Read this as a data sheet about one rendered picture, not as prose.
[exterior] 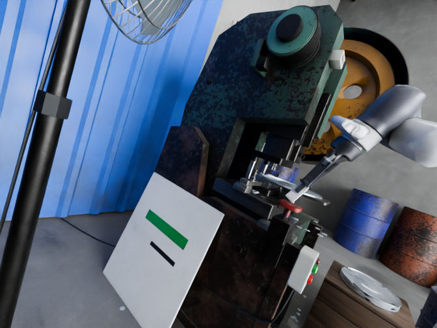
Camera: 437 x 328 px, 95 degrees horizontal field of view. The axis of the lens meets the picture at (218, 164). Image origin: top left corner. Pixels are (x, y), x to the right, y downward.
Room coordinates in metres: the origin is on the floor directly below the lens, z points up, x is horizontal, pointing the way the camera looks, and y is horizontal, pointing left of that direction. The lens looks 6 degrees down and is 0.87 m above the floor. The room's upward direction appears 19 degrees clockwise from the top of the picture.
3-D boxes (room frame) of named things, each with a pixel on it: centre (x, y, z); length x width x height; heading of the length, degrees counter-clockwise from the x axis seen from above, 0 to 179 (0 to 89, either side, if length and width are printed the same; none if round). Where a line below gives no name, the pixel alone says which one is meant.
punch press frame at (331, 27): (1.12, -0.14, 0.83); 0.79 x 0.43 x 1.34; 55
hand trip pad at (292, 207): (0.63, -0.26, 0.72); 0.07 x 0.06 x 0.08; 55
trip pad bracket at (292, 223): (0.65, -0.27, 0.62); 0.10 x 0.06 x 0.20; 145
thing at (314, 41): (0.84, -0.10, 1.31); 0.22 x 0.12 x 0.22; 55
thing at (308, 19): (1.03, -0.26, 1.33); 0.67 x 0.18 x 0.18; 145
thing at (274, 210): (1.03, -0.26, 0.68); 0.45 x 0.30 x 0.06; 145
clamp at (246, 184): (0.90, -0.16, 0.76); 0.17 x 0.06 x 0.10; 145
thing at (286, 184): (0.96, -0.36, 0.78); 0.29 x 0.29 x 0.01
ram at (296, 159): (1.01, -0.29, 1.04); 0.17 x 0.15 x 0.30; 55
